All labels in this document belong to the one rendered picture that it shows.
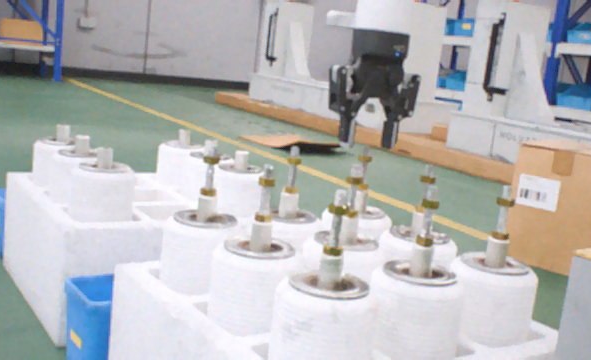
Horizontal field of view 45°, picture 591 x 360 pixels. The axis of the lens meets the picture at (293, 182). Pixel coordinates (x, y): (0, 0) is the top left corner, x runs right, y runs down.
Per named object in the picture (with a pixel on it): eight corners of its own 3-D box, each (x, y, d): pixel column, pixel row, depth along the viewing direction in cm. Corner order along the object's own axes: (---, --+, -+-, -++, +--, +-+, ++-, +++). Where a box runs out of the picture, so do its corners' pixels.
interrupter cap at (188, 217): (237, 218, 88) (238, 212, 88) (237, 233, 81) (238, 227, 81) (176, 212, 88) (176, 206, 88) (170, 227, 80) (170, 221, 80)
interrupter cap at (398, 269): (471, 289, 71) (473, 282, 70) (405, 290, 68) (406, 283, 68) (431, 265, 77) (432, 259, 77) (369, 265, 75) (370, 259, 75)
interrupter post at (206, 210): (216, 221, 86) (218, 194, 85) (215, 226, 83) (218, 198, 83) (195, 219, 85) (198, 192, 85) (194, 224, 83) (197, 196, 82)
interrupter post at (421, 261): (435, 280, 72) (440, 249, 71) (415, 281, 71) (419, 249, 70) (423, 273, 74) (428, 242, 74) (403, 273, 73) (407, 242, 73)
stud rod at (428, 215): (428, 260, 72) (440, 187, 71) (423, 261, 72) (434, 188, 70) (420, 257, 73) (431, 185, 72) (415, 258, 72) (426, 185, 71)
